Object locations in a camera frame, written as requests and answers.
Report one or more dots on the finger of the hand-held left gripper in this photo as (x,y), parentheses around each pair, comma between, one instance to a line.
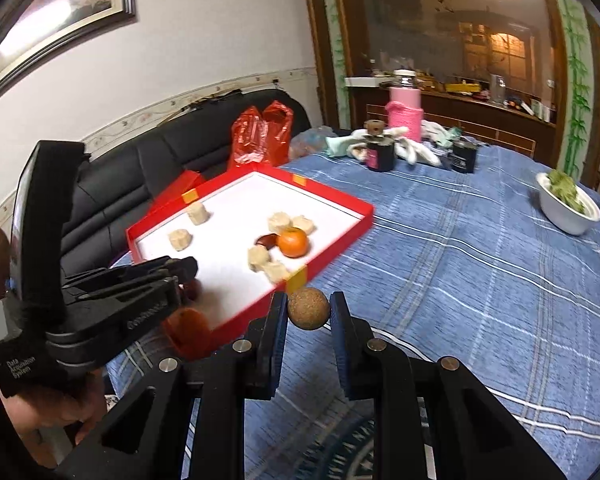
(125,270)
(130,285)

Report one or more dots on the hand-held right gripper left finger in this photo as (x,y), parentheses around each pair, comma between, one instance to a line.
(275,345)

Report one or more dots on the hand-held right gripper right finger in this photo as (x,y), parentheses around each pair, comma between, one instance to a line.
(344,350)

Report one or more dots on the brown longan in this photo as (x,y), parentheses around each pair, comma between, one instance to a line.
(307,308)

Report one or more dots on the large orange mandarin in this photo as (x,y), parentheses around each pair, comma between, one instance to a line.
(187,335)

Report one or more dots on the small orange mandarin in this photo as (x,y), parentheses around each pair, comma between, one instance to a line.
(292,242)

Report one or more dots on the shallow red gift box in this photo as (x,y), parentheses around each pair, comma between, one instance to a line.
(230,195)

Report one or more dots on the person's left hand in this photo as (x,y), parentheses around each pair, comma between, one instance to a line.
(55,405)

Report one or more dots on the red box lid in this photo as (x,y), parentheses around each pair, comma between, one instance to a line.
(177,187)

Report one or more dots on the black leather sofa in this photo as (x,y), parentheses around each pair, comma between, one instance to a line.
(130,170)

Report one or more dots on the blue plaid tablecloth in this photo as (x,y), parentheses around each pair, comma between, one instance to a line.
(455,260)

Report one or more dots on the red plastic bag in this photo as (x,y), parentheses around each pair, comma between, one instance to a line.
(255,135)

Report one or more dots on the dark jar with cork stopper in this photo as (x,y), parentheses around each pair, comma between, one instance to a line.
(378,155)

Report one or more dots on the white cotton glove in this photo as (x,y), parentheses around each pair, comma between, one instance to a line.
(420,152)
(357,147)

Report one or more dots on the mint green cloth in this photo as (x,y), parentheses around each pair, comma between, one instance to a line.
(337,145)

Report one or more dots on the clear plastic bag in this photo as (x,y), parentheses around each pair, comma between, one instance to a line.
(310,142)

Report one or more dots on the black tin can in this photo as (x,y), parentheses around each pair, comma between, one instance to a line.
(464,157)

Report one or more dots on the pale green white cloth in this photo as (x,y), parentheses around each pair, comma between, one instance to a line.
(442,132)

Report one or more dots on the pink thermos bottle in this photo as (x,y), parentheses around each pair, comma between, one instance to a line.
(405,115)

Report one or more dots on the white bowl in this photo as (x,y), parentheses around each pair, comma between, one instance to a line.
(562,217)

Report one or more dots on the framed painting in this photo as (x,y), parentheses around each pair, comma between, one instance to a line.
(50,0)

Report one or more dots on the white flat box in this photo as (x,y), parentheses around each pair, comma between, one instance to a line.
(362,81)

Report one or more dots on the green leafy vegetables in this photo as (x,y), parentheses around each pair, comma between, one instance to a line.
(565,190)

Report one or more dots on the wooden sideboard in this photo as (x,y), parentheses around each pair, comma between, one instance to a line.
(480,110)

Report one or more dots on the yellow box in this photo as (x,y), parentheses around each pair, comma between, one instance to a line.
(462,87)

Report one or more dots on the glass pitcher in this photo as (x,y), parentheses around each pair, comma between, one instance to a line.
(497,87)

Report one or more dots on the bamboo painted panel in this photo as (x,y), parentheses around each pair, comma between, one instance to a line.
(575,80)
(335,45)

